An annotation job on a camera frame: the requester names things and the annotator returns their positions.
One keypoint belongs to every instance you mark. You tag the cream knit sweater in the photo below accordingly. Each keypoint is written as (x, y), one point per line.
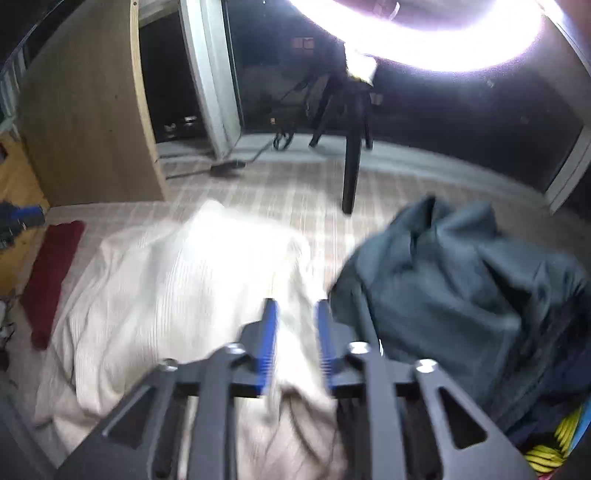
(180, 291)

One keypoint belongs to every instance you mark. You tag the light wood wardrobe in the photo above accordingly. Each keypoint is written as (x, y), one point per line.
(83, 114)

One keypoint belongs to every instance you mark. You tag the dark red cloth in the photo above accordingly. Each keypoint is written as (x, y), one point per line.
(41, 295)

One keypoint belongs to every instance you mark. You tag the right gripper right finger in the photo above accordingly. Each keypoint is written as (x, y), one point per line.
(408, 421)

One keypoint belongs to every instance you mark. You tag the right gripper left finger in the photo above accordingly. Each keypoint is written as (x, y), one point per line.
(141, 437)

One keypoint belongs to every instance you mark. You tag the yellow black striped garment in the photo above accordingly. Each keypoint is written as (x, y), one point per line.
(547, 457)

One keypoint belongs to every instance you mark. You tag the ring light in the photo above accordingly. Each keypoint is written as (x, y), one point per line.
(506, 31)

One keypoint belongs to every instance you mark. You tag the plaid bed sheet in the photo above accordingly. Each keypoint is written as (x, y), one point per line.
(304, 196)

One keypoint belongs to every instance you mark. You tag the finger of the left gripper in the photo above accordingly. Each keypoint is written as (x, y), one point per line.
(15, 220)

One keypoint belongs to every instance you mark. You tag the pine wood headboard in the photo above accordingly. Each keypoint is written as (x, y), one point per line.
(20, 187)

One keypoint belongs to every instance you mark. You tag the black tripod stand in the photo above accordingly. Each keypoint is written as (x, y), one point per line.
(344, 94)

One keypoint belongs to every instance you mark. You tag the dark teal jacket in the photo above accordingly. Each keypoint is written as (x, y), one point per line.
(507, 320)

